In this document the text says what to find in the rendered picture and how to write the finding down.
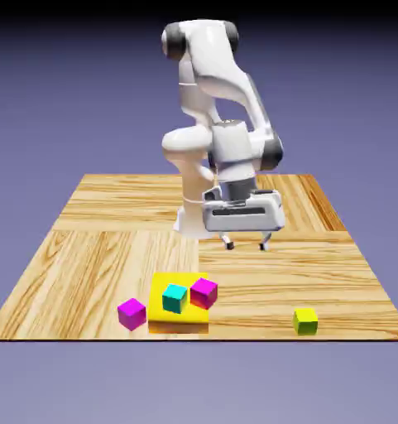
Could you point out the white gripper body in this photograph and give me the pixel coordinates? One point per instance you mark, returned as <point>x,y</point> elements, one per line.
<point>243,215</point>

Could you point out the small magenta cube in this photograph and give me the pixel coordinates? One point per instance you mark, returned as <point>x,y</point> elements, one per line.
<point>131,314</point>
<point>203,293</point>

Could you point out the large yellow box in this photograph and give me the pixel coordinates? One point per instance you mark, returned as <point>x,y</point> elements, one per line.
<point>178,309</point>

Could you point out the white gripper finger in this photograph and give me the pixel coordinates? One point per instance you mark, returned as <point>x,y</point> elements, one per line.
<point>227,241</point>
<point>265,241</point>

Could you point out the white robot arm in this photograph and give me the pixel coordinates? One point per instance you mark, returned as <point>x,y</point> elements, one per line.
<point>215,69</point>

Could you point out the small yellow-green cube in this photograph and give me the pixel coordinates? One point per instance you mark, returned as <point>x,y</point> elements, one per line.
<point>305,321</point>

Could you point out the small cyan cube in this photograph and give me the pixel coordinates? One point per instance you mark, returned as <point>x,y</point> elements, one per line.
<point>174,298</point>

